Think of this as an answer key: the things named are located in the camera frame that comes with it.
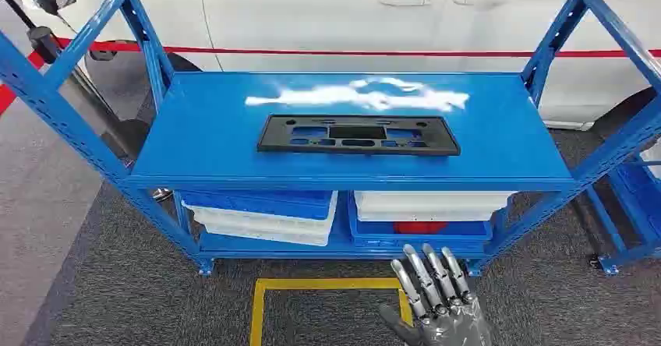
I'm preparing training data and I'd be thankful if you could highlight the blue wheeled shelf rack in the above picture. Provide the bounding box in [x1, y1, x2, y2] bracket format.
[583, 142, 661, 276]

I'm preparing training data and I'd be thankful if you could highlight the yellow floor tape square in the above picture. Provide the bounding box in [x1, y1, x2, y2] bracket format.
[249, 277, 414, 346]

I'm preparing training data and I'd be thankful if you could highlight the blue metal shelf rack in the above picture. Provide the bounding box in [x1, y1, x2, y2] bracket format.
[0, 0, 661, 277]

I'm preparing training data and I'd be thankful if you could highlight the black stanchion post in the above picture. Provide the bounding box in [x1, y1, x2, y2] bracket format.
[0, 0, 152, 162]

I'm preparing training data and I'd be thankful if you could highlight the red part in crate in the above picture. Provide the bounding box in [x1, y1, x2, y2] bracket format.
[393, 221, 449, 235]

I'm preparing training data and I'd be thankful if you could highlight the black plastic plate frame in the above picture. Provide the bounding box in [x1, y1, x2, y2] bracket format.
[256, 114, 461, 157]

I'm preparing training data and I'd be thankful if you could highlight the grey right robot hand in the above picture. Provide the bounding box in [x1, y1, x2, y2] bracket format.
[378, 244, 495, 346]

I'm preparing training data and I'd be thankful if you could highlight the white car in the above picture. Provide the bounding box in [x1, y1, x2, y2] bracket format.
[20, 0, 661, 133]

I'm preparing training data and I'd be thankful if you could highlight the red barrier belt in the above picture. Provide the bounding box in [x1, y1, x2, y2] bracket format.
[55, 37, 661, 60]
[0, 51, 48, 118]

